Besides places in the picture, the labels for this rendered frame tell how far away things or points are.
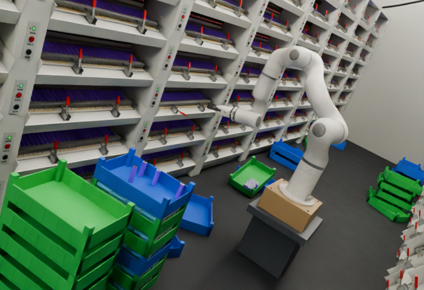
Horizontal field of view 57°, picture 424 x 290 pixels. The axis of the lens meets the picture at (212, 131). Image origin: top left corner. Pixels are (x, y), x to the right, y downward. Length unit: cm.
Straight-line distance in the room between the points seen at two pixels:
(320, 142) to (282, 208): 36
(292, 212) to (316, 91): 59
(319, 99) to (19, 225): 136
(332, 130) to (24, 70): 126
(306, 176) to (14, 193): 127
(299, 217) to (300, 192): 12
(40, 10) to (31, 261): 75
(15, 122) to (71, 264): 57
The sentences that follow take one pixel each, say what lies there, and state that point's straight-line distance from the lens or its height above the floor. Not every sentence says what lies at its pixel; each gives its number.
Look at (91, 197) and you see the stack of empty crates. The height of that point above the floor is 41.
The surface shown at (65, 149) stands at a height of 32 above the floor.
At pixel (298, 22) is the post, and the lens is 304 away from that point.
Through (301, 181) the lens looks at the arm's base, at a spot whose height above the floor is 48.
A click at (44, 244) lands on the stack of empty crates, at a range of 121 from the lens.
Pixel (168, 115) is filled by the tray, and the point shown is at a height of 48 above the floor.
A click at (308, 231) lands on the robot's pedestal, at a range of 199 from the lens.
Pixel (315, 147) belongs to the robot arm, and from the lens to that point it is 189.
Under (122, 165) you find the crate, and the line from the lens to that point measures 157.
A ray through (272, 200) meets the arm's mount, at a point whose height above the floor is 35.
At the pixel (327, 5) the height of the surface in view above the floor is 140.
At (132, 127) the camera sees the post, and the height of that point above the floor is 41.
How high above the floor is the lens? 111
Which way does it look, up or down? 18 degrees down
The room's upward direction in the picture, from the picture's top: 22 degrees clockwise
